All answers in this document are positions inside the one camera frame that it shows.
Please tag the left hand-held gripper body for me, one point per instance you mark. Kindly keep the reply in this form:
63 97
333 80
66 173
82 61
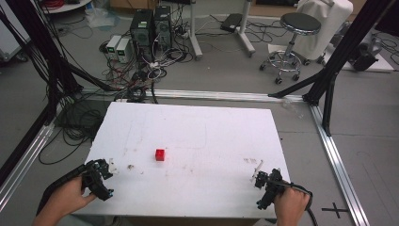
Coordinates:
95 180

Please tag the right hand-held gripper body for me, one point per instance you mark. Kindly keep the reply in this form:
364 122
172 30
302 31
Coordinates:
271 185

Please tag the person's right hand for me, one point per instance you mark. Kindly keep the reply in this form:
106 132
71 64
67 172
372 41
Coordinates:
291 207

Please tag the person's left hand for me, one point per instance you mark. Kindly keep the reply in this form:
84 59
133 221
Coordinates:
69 196

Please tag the red toy block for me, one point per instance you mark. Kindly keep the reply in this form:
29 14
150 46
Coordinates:
160 155

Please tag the white power supply box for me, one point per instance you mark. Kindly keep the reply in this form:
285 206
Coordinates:
112 45
124 50

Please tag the white table stand leg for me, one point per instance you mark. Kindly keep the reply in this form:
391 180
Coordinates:
246 34
195 31

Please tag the large black computer tower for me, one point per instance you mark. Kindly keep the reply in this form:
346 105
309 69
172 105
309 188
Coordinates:
141 31

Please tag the flat black box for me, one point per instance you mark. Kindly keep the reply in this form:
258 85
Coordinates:
231 22

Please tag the slim black computer tower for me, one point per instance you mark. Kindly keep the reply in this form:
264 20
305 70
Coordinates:
163 26

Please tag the clear plastic bag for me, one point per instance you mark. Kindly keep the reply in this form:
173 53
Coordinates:
100 17

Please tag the chrome stool with black seat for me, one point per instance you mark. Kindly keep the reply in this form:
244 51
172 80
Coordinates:
299 23

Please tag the black device on white board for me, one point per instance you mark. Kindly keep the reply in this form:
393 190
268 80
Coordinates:
363 58

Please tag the white cloth cover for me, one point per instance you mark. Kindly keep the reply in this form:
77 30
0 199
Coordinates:
329 22

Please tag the round white table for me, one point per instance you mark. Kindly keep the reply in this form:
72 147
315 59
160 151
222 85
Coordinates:
67 5

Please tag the aluminium floor rail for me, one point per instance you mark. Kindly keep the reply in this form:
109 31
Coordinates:
338 166
219 95
25 163

